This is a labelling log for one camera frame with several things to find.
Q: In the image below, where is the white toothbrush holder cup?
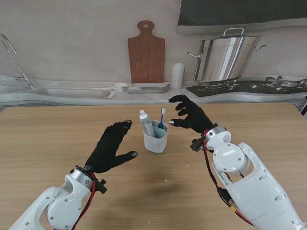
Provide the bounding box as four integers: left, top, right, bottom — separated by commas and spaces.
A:
143, 120, 169, 154

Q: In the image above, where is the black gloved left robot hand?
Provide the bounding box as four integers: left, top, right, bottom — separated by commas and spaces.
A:
85, 119, 139, 174

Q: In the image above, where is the white toothpaste tube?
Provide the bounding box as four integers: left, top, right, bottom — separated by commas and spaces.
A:
139, 110, 157, 139

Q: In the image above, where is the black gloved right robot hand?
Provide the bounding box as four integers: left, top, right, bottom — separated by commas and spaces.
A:
168, 94, 218, 135

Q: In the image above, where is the red black arm cable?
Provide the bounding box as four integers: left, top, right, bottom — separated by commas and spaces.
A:
71, 172, 97, 230
203, 129, 255, 227

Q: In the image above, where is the red black right arm cable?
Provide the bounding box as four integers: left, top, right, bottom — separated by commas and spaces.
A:
203, 129, 255, 227

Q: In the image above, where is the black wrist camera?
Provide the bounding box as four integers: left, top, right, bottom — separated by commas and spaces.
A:
94, 178, 108, 194
190, 138, 207, 152

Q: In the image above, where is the blue toothbrush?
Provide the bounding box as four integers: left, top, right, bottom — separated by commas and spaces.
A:
157, 107, 167, 129

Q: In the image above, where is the red black left arm cable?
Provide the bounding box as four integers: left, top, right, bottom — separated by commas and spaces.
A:
71, 172, 97, 230

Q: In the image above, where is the printed kitchen backdrop banner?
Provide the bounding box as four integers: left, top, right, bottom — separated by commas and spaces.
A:
0, 0, 307, 114

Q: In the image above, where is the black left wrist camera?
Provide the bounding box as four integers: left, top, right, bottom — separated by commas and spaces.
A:
94, 178, 108, 194

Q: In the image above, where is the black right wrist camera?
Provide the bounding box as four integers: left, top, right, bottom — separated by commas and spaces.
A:
190, 138, 207, 152

